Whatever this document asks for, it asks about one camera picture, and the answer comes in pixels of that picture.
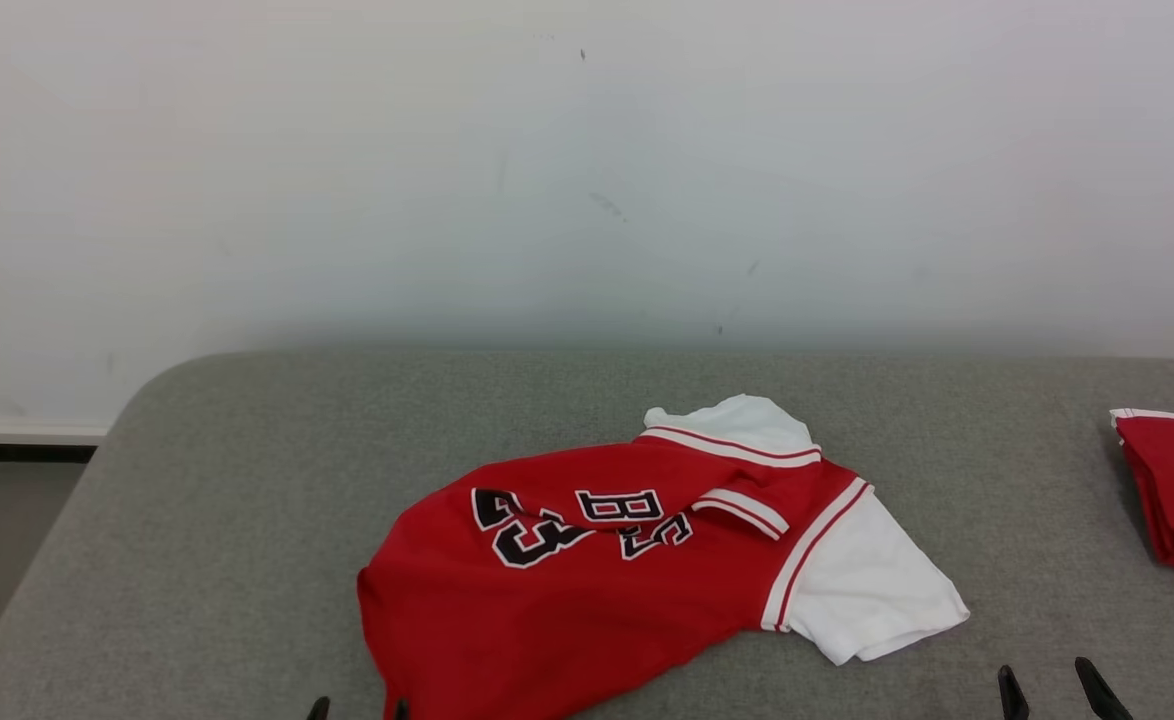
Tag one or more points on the red white basketball jersey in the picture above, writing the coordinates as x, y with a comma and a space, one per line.
597, 620

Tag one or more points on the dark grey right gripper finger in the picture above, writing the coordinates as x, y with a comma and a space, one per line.
1011, 698
1097, 695

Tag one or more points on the white wall baseboard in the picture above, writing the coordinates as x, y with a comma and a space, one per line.
17, 435

